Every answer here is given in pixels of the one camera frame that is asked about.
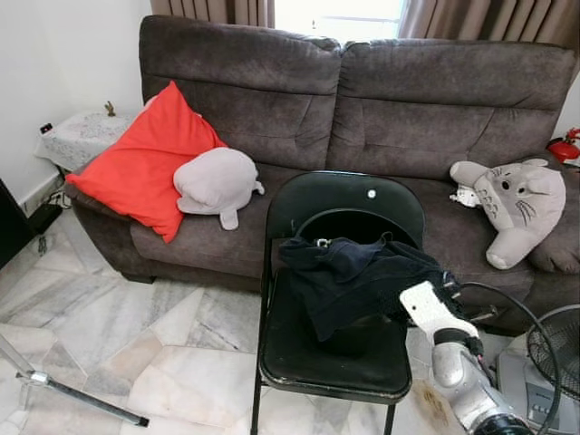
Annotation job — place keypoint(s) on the black folding chair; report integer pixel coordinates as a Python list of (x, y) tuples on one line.
[(317, 195)]

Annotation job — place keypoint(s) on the black wall plug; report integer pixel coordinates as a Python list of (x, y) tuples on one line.
[(45, 128)]

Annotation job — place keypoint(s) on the brown curtain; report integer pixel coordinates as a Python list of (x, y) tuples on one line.
[(213, 11), (489, 18)]

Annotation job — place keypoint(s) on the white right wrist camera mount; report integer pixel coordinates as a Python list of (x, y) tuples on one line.
[(430, 304)]

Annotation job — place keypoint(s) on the black floor fan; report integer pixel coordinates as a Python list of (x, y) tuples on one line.
[(571, 362)]

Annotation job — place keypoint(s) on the bright window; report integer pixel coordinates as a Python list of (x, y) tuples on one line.
[(340, 16)]

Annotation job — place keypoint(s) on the silver metal clothes rack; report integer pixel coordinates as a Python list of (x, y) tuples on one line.
[(91, 403)]

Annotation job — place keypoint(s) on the light grey plush pillow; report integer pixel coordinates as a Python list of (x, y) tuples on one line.
[(213, 181)]

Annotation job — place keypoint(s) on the small white plush toy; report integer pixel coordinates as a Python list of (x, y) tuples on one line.
[(464, 196)]

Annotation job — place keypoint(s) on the red cushion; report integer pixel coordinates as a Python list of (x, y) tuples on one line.
[(136, 163)]

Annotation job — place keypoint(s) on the grey Totoro plush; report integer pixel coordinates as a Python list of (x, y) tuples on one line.
[(517, 208)]

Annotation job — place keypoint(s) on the side table with lace cloth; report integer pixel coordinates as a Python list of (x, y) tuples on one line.
[(82, 136)]

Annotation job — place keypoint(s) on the red fire extinguisher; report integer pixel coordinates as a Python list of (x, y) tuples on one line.
[(564, 149)]

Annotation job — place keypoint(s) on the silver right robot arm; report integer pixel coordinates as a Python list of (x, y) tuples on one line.
[(458, 372)]

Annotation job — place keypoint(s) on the small bronze figurine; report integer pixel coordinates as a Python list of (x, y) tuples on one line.
[(110, 109)]

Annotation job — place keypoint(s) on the black printed T-shirt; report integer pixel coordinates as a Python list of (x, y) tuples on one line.
[(353, 281)]

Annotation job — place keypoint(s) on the dark brown fabric sofa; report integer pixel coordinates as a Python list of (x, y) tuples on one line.
[(408, 109)]

